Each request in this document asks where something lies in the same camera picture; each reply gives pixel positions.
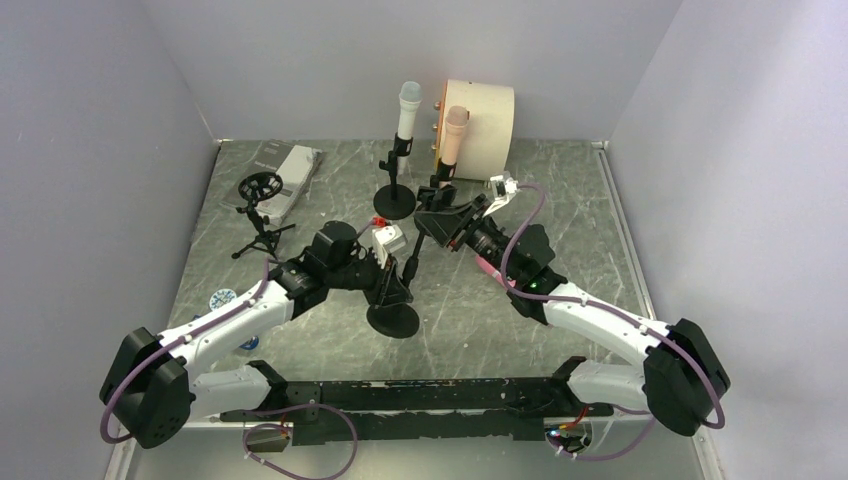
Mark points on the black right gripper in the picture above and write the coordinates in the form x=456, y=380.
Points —
x=460, y=227

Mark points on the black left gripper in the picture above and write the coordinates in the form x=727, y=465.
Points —
x=386, y=281

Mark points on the black round-base mic stand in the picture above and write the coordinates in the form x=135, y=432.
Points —
x=395, y=201
x=440, y=194
x=399, y=321

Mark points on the pink microphone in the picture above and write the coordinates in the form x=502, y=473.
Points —
x=488, y=268

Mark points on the peach microphone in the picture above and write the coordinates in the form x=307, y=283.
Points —
x=454, y=125

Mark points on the white microphone silver grille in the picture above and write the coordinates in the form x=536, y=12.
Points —
x=410, y=98

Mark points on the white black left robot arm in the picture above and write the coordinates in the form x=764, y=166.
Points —
x=158, y=382

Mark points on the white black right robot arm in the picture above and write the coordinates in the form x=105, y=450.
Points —
x=669, y=370

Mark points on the cream cylindrical speaker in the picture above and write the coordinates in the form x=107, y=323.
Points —
x=487, y=138

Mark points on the grey white booklet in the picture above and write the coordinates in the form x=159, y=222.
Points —
x=293, y=163

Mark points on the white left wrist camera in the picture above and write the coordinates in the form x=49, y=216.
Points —
x=387, y=239

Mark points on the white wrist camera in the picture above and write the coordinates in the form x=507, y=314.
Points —
x=504, y=188
x=387, y=239

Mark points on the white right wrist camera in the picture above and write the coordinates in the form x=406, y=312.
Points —
x=504, y=188

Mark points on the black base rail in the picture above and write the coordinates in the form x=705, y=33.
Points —
x=522, y=409

